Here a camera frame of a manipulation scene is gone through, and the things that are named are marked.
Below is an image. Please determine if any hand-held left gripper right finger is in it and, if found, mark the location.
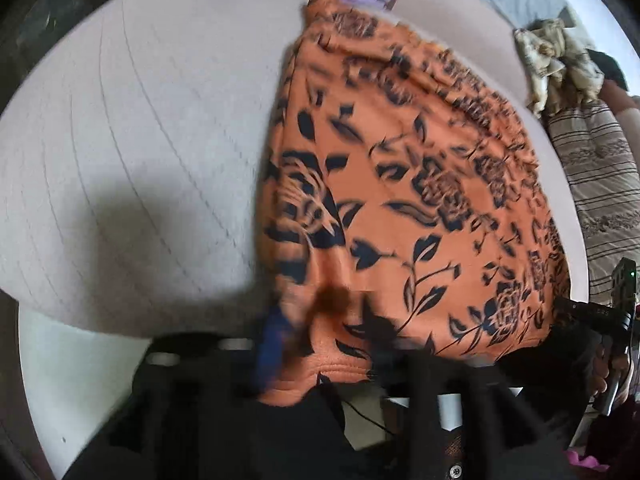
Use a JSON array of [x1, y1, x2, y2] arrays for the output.
[[361, 302, 551, 480]]

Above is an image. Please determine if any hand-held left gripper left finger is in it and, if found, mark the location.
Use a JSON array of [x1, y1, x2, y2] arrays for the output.
[[135, 305, 307, 480]]

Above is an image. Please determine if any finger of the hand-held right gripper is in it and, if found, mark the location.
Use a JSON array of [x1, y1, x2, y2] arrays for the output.
[[554, 297, 610, 332]]

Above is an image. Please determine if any orange floral garment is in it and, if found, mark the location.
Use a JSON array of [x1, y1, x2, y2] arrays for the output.
[[255, 0, 573, 408]]

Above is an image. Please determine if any person's right hand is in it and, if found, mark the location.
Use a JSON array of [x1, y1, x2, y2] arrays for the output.
[[591, 342, 633, 401]]

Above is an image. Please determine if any striped blanket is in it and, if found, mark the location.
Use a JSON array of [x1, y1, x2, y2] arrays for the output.
[[542, 100, 640, 306]]

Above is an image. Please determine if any dark cloth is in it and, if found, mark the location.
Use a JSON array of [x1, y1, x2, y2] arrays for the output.
[[592, 49, 632, 92]]

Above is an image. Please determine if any beige patterned cloth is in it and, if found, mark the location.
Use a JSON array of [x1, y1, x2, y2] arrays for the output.
[[514, 7, 608, 117]]

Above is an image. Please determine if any dark glass-door cabinet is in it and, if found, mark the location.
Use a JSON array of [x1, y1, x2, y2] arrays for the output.
[[0, 0, 136, 96]]

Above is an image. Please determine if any black cable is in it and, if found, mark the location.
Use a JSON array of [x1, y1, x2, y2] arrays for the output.
[[320, 380, 398, 438]]

